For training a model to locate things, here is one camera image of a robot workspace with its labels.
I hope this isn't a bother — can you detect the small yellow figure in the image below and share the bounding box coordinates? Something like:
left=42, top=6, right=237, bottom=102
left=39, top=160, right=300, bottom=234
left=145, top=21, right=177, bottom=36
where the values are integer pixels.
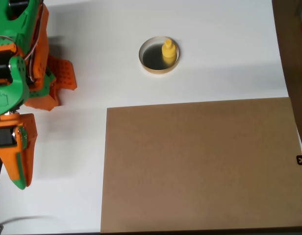
left=161, top=38, right=177, bottom=66

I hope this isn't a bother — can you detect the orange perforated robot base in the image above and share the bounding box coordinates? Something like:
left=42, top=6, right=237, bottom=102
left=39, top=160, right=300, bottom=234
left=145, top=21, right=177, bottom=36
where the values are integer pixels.
left=23, top=54, right=77, bottom=112

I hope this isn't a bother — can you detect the round shallow metal bowl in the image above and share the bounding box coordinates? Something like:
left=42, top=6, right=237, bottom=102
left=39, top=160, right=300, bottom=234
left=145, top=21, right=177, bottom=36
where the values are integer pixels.
left=138, top=36, right=181, bottom=75

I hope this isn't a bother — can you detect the white sheet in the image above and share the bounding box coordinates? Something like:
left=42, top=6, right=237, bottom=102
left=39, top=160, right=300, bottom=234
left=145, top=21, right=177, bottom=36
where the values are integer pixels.
left=0, top=0, right=302, bottom=235

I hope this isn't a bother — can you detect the brown fibreboard panel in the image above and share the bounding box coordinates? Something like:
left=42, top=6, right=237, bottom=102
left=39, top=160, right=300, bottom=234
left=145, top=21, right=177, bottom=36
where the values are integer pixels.
left=100, top=97, right=302, bottom=233

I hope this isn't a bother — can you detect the red white black servo cable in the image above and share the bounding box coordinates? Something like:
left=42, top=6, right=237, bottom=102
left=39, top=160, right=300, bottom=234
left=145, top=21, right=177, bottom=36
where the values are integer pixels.
left=23, top=0, right=45, bottom=81

